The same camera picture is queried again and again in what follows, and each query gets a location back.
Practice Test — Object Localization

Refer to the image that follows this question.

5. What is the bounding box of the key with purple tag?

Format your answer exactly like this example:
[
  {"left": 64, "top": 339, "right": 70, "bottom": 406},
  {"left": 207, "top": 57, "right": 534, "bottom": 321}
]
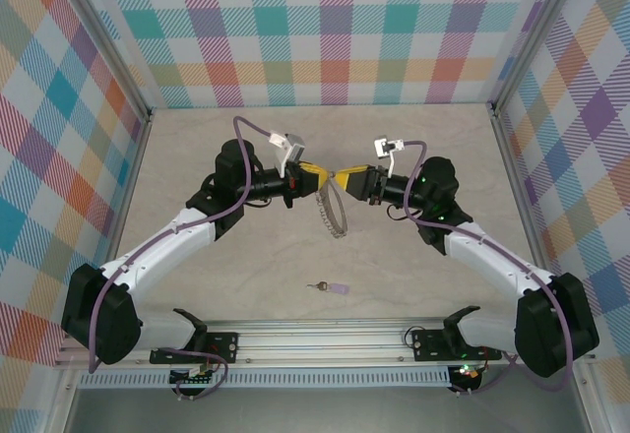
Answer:
[{"left": 305, "top": 280, "right": 351, "bottom": 296}]

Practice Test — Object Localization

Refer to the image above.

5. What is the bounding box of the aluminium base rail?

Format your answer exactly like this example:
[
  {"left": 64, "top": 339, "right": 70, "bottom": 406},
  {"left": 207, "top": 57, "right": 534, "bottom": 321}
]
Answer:
[{"left": 56, "top": 319, "right": 523, "bottom": 368}]

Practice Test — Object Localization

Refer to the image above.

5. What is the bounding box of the aluminium frame post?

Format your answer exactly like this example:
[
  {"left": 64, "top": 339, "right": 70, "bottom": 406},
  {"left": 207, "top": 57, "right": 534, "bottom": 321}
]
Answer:
[
  {"left": 488, "top": 0, "right": 590, "bottom": 114},
  {"left": 59, "top": 0, "right": 155, "bottom": 124}
]

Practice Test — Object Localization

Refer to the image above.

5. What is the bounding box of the white slotted cable duct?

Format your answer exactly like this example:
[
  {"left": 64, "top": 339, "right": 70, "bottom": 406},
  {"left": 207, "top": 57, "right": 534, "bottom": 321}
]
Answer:
[{"left": 78, "top": 366, "right": 452, "bottom": 389}]

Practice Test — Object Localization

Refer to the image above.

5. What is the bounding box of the small circuit board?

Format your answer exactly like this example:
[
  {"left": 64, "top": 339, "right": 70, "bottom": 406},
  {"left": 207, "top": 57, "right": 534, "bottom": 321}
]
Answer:
[
  {"left": 169, "top": 362, "right": 221, "bottom": 388},
  {"left": 451, "top": 362, "right": 488, "bottom": 386}
]

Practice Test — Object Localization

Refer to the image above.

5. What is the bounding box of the grey lace ring band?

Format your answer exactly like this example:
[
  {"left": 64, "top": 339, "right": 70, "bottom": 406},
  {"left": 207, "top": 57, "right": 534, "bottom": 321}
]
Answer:
[{"left": 314, "top": 169, "right": 348, "bottom": 242}]

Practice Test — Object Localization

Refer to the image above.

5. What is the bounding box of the aluminium table edge rail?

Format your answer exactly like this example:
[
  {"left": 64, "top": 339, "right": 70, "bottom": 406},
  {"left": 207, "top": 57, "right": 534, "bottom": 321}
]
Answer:
[
  {"left": 490, "top": 105, "right": 555, "bottom": 281},
  {"left": 48, "top": 112, "right": 155, "bottom": 433}
]

